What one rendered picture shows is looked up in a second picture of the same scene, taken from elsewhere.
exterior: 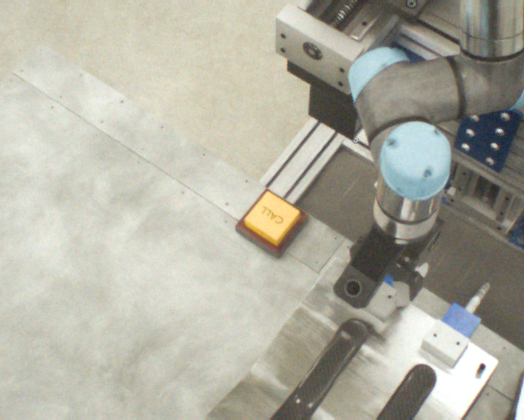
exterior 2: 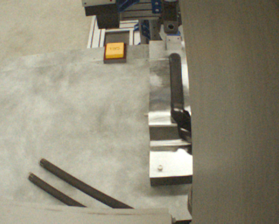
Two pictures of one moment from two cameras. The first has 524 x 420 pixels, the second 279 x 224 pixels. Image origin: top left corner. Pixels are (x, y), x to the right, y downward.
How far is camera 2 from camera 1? 0.66 m
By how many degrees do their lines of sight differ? 18
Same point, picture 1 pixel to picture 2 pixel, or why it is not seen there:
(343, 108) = (112, 15)
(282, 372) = (161, 81)
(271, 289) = (131, 72)
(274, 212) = (114, 47)
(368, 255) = (168, 14)
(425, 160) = not seen: outside the picture
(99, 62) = not seen: hidden behind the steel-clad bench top
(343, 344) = (174, 63)
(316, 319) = (159, 60)
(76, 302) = (64, 118)
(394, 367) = not seen: hidden behind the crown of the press
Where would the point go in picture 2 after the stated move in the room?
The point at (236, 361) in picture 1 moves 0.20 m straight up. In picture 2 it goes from (138, 99) to (133, 58)
